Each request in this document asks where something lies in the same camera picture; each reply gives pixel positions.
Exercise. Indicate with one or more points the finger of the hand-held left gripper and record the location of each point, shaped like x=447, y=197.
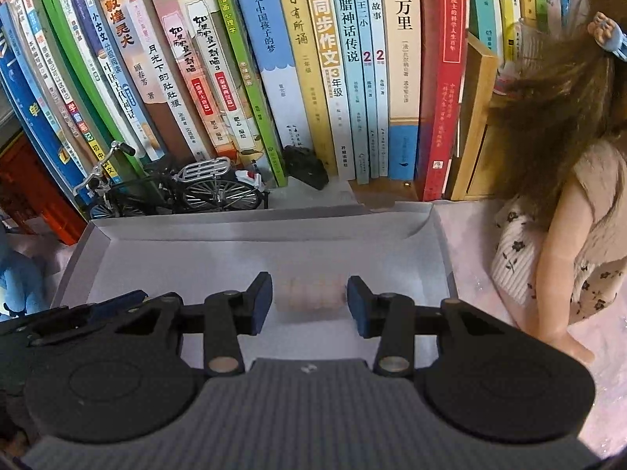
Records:
x=117, y=301

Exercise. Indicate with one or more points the black model bicycle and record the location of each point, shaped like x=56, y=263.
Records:
x=196, y=191

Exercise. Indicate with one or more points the peach soft roll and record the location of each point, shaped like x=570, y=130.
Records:
x=311, y=293

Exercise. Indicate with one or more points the row of books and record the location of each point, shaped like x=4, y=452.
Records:
x=294, y=58

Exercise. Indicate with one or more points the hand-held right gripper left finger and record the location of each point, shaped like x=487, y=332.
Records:
x=259, y=303

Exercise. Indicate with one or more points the pink snowflake tablecloth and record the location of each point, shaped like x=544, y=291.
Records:
x=607, y=401

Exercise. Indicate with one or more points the white cardboard box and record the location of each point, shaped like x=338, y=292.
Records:
x=269, y=245

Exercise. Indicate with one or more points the blue alien plush toy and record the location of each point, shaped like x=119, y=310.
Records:
x=19, y=274

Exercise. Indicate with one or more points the wooden box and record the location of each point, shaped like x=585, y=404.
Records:
x=472, y=122

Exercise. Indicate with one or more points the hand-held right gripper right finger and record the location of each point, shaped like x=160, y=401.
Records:
x=360, y=308

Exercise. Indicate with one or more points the red storage box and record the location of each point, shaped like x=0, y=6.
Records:
x=39, y=191

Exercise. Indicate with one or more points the long-haired baby doll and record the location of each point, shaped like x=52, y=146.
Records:
x=563, y=181

